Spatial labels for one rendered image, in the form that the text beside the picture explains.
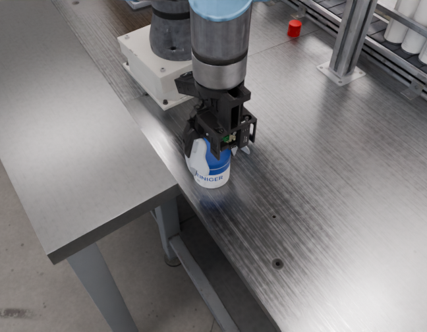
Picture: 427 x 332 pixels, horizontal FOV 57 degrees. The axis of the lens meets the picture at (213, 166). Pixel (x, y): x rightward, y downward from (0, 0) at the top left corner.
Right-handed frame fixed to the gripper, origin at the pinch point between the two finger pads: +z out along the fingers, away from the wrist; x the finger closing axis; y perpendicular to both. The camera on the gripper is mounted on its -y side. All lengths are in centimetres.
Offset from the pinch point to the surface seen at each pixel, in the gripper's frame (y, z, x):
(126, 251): -41, 88, -14
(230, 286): 1, 66, 6
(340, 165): 12.1, 4.8, 22.3
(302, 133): 1.4, 4.8, 22.2
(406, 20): -4, -8, 54
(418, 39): -1, -4, 57
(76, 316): -28, 88, -40
